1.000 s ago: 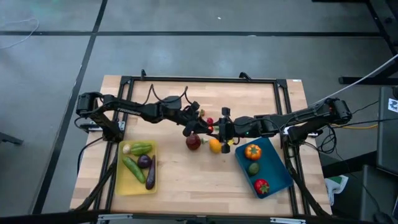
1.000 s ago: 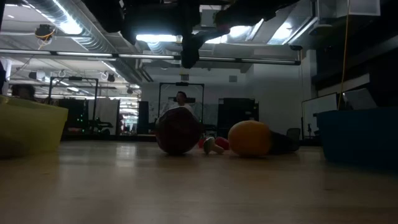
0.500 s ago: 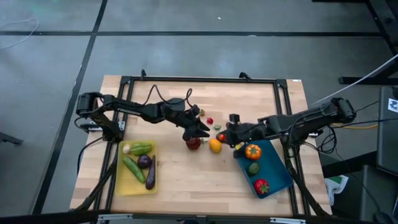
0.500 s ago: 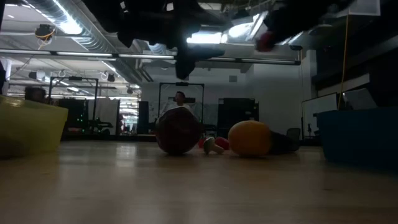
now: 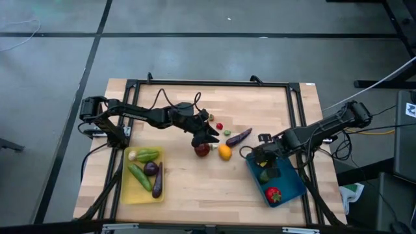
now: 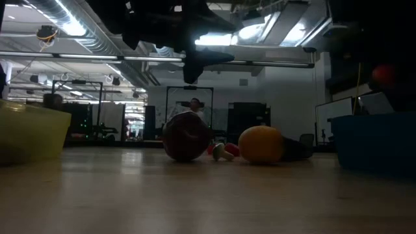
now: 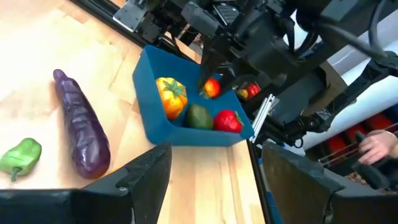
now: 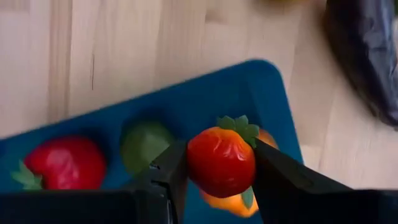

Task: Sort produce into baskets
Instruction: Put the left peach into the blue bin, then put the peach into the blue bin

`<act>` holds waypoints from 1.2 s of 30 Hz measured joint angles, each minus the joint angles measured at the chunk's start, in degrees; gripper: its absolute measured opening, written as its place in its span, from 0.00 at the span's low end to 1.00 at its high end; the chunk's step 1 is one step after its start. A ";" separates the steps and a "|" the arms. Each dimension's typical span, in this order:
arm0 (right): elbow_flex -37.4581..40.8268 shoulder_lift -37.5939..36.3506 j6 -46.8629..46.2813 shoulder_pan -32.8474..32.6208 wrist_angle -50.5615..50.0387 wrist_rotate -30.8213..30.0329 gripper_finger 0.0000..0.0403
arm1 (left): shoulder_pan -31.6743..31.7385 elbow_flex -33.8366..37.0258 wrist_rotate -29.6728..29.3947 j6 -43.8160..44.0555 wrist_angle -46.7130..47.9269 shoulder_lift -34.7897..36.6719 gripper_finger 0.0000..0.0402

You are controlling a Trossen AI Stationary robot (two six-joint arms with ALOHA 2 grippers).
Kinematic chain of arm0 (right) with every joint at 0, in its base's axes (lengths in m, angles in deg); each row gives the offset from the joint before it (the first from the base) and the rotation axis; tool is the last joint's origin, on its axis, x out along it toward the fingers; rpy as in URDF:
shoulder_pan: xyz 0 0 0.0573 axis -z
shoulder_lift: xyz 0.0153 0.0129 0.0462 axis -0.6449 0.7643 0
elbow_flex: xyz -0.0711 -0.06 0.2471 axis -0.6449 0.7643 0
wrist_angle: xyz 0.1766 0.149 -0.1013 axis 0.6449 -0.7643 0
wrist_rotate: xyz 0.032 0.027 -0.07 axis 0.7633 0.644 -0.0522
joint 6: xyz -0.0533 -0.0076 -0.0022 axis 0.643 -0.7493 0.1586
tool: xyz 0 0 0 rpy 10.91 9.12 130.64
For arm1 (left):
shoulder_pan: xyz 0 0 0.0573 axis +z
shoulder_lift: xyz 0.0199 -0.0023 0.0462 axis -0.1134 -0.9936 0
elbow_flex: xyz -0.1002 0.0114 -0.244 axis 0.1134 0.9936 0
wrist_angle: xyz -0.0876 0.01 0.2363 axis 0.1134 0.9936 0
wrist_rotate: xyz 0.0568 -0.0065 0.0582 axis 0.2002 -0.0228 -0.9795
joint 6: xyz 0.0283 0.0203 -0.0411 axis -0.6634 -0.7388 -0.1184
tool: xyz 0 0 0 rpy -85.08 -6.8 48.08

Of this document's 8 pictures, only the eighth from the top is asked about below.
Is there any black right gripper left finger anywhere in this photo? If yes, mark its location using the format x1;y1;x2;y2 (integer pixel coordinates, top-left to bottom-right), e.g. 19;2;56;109
132;140;190;224

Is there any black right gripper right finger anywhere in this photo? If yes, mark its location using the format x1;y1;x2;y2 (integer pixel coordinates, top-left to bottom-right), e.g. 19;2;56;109
252;146;398;224

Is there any blue plastic basket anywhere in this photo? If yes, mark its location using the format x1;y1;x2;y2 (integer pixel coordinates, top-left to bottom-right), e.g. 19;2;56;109
0;58;304;224

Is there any dark purple eggplant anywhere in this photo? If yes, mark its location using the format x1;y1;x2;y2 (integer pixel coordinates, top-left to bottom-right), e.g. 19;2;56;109
323;0;398;128

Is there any green round fruit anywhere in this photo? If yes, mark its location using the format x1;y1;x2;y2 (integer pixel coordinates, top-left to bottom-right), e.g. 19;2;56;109
119;122;175;175

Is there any red strawberry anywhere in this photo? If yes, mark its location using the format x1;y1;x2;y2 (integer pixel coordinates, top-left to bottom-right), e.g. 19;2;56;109
185;114;261;199
11;136;108;191

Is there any orange fruit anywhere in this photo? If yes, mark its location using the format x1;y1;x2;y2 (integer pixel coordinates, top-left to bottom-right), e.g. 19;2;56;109
198;128;279;218

